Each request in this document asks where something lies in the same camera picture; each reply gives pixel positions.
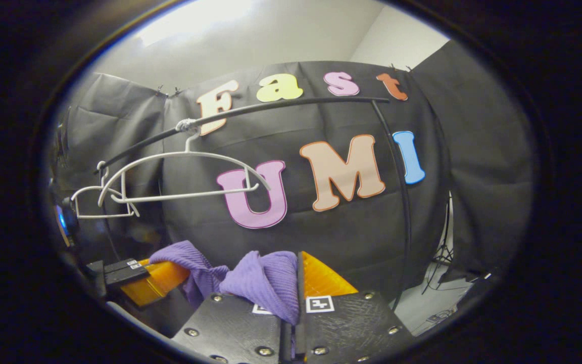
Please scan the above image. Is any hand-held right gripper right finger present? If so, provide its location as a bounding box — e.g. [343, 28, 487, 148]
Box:
[294, 251, 416, 364]

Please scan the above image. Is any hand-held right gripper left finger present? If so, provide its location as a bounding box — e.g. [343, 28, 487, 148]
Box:
[172, 292, 293, 364]

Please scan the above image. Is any purple ribbed knit garment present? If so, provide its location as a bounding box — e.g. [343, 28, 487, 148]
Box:
[149, 240, 302, 325]

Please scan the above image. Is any white plastic clothes hanger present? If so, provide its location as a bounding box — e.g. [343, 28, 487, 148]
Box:
[71, 161, 140, 219]

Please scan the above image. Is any white hanger with taped hook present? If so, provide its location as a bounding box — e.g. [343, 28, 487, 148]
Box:
[98, 119, 272, 205]

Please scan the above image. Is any black clothes rack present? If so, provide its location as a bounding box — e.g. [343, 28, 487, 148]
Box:
[94, 96, 413, 310]

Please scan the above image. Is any black backdrop cloth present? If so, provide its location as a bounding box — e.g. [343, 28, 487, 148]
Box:
[51, 40, 534, 304]

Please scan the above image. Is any black tripod stand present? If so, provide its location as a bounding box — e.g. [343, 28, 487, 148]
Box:
[421, 195, 456, 295]

